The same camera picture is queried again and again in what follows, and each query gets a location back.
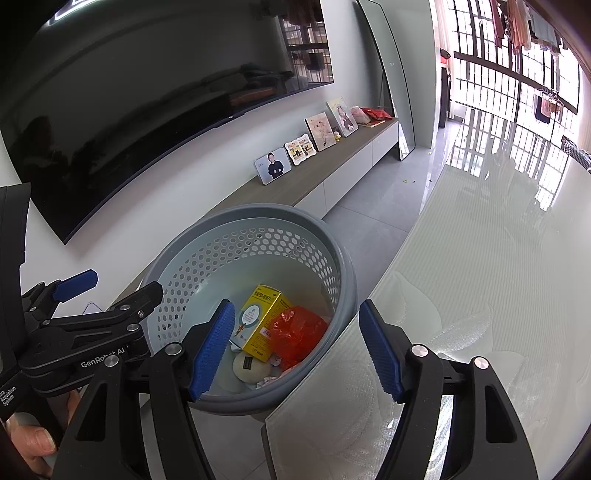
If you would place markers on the red cloth item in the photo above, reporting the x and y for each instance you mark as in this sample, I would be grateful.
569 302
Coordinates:
376 113

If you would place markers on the black wall television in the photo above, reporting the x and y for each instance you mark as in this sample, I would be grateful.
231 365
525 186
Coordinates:
138 115

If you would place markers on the pink plush toy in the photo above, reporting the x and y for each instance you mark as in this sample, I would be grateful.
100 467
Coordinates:
357 114

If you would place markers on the pink wrapper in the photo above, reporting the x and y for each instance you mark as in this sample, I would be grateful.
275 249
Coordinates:
268 381

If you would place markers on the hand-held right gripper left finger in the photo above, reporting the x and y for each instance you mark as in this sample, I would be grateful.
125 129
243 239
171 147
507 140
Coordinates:
210 355

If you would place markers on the red object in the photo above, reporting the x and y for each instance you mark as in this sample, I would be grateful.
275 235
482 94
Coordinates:
446 54

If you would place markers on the white child photo frame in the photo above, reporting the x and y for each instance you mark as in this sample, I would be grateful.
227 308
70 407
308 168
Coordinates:
342 116

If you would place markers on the dark portrait photo frame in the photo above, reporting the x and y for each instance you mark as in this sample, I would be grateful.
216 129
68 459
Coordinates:
273 167

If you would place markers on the pale baby photo frame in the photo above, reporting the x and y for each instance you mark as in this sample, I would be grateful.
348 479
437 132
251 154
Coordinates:
322 131

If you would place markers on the red plastic bag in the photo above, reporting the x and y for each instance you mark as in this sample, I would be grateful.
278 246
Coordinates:
295 337

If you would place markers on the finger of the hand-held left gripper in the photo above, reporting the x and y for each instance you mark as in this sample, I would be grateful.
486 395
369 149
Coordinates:
76 280
138 297

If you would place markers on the grey perforated plastic basket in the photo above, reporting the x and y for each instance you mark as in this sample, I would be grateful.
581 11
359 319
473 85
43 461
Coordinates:
258 249

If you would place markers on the tall leaning mirror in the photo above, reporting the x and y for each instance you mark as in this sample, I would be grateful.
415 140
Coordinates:
388 69

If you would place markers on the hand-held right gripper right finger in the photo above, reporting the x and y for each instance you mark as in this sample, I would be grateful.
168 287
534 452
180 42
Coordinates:
383 350

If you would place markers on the dark window grille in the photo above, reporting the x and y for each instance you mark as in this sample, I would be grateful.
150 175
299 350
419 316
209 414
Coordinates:
489 55

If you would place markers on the white round fluffy ball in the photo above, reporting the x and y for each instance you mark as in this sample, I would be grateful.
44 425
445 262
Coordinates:
251 369

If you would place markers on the dark tall cabinet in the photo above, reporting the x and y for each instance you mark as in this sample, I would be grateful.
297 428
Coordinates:
444 97

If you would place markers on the checkered blanket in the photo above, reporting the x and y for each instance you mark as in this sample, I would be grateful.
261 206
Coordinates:
575 150

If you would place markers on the row of hanging clothes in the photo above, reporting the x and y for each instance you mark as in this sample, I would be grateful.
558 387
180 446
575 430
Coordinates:
517 23

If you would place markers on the scalloped photo frame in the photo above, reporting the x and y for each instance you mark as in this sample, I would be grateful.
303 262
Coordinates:
298 150

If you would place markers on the yellow cardboard box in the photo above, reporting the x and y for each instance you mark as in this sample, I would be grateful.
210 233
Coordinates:
258 323

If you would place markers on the person's left hand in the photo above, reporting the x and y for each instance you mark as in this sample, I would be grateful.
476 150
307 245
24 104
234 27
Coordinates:
34 445

